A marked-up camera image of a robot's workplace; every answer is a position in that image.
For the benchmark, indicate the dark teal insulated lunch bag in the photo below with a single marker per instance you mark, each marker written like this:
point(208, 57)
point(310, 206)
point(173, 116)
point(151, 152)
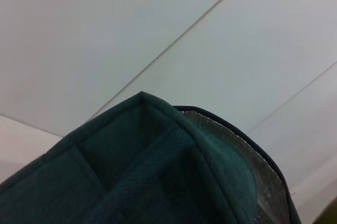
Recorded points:
point(131, 168)

